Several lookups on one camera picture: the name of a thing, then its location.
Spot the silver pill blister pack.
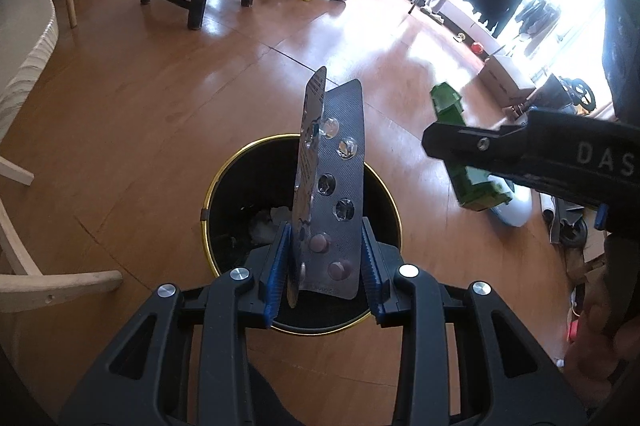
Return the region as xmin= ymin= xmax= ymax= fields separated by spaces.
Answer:
xmin=300 ymin=79 xmax=366 ymax=302
xmin=287 ymin=66 xmax=328 ymax=307

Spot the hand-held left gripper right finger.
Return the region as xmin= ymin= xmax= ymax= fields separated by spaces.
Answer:
xmin=357 ymin=217 xmax=588 ymax=426

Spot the person's right hand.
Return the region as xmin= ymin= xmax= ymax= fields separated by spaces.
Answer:
xmin=565 ymin=291 xmax=631 ymax=402

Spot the small green carton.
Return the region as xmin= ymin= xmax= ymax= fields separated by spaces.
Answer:
xmin=430 ymin=82 xmax=517 ymax=212

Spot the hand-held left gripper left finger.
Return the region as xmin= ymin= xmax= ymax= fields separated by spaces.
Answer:
xmin=60 ymin=221 xmax=293 ymax=426

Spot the light wooden chair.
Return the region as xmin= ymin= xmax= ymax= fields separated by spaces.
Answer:
xmin=0 ymin=151 xmax=125 ymax=372

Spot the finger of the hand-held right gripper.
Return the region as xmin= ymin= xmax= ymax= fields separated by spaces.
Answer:
xmin=422 ymin=116 xmax=533 ymax=177

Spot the black bin with gold rim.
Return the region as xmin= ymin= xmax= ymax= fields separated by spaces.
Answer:
xmin=201 ymin=133 xmax=403 ymax=337

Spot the white crumpled paper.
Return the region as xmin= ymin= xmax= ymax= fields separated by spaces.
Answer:
xmin=247 ymin=206 xmax=293 ymax=247

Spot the black spoked wheel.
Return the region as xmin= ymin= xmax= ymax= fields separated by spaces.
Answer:
xmin=560 ymin=76 xmax=598 ymax=112

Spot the white rounded appliance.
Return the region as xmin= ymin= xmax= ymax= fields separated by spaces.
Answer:
xmin=487 ymin=179 xmax=533 ymax=228

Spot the pale cardboard box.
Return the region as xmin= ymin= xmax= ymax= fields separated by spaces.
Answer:
xmin=477 ymin=54 xmax=538 ymax=102

